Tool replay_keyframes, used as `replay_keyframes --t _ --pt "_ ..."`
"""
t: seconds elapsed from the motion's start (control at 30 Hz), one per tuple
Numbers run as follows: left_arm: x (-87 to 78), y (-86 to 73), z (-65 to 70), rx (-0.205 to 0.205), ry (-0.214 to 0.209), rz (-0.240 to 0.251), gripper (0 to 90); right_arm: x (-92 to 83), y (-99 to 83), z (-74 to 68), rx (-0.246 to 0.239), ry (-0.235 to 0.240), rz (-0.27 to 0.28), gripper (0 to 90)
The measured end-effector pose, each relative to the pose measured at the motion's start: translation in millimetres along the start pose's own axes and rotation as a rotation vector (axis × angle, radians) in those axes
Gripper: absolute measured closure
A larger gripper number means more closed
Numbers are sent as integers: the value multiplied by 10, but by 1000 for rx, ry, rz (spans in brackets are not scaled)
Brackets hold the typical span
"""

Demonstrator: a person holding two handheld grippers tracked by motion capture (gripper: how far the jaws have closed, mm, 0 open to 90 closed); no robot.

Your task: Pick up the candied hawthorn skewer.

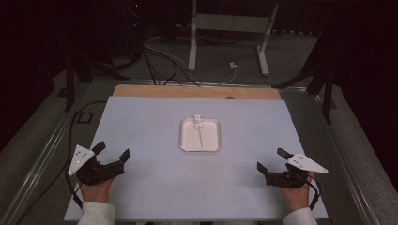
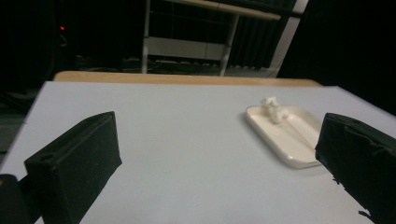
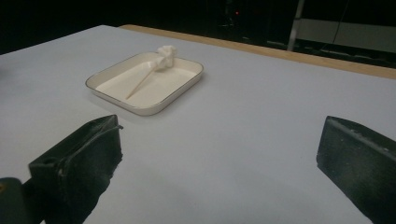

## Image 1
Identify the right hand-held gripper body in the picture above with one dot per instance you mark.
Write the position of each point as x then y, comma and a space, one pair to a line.
286, 179

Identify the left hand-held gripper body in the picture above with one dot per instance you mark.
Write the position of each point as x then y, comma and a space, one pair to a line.
94, 172

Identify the white square plate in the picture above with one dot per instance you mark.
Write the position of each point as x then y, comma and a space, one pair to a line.
210, 137

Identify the white utensil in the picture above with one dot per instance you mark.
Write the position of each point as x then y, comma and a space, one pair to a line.
198, 123

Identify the person's right hand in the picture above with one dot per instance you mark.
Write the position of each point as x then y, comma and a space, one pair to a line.
295, 197

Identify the person's left hand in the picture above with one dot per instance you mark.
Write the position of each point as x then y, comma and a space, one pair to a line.
95, 192

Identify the pale blue table mat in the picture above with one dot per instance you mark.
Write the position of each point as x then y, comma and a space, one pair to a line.
156, 140

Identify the black stand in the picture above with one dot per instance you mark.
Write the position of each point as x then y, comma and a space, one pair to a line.
327, 90
70, 78

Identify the wooden table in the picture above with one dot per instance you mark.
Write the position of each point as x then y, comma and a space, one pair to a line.
175, 91

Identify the white plug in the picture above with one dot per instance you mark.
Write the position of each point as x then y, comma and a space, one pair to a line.
233, 65

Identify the dark equipment rack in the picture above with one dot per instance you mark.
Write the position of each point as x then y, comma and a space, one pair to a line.
125, 28

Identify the grey metal stand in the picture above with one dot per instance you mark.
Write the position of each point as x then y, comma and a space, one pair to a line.
230, 22

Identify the black floor socket frame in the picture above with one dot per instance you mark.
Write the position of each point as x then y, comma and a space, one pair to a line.
84, 117

